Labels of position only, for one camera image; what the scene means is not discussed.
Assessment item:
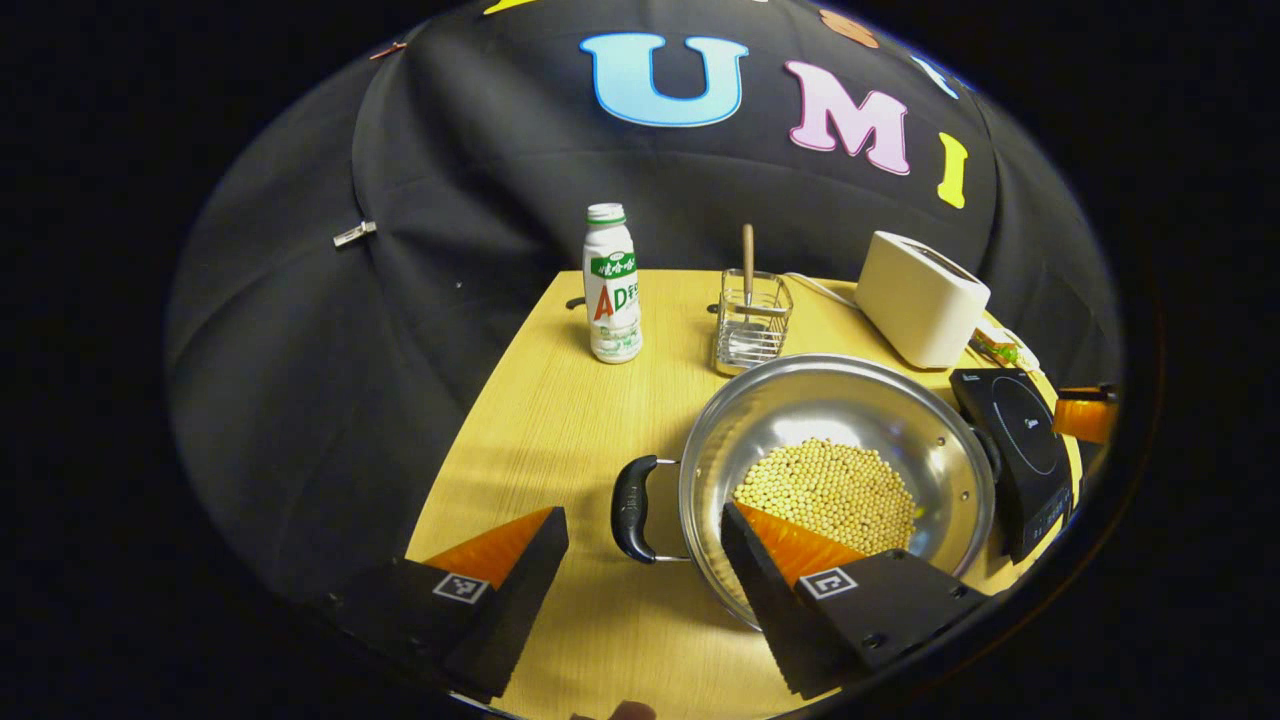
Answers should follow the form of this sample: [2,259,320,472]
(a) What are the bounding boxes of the white divided dish with beans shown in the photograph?
[968,318,1042,374]

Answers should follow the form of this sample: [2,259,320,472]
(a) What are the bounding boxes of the black induction cooktop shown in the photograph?
[948,367,1077,566]

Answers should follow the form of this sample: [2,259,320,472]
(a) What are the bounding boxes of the white toaster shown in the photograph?
[854,231,992,371]

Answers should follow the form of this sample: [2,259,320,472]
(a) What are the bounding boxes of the wire utensil rack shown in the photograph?
[712,268,795,378]

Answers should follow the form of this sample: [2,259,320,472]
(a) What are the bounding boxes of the stainless steel pot black handles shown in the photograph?
[610,352,1003,633]

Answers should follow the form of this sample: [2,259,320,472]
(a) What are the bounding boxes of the black backdrop cloth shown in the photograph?
[165,0,1126,611]

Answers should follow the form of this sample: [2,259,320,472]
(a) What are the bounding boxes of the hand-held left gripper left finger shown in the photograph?
[335,505,571,701]

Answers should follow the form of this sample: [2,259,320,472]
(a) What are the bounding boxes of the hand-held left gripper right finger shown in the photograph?
[720,500,991,699]

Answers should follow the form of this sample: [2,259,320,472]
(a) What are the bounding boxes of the white drink bottle green label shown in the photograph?
[583,203,644,365]

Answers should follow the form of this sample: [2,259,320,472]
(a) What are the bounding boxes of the pile of soybeans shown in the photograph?
[733,438,919,557]

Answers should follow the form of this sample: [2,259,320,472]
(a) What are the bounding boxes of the white toaster cable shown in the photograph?
[785,271,861,310]

